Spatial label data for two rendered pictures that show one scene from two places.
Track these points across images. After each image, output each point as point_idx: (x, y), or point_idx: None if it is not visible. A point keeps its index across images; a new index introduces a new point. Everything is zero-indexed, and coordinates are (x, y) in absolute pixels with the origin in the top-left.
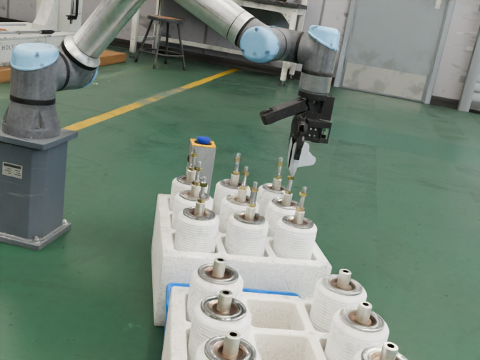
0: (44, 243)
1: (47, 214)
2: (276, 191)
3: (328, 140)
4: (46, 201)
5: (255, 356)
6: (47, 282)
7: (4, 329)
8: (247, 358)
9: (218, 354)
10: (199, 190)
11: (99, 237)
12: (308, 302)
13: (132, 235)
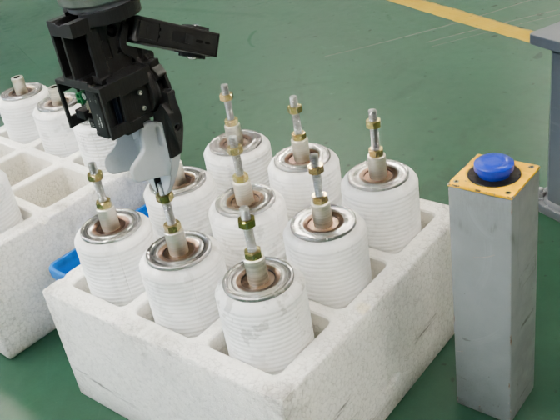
0: (539, 206)
1: (557, 170)
2: (240, 267)
3: (67, 119)
4: (552, 144)
5: (1, 97)
6: (422, 197)
7: (342, 161)
8: (6, 94)
9: (27, 87)
10: (292, 149)
11: (559, 272)
12: (29, 217)
13: (556, 317)
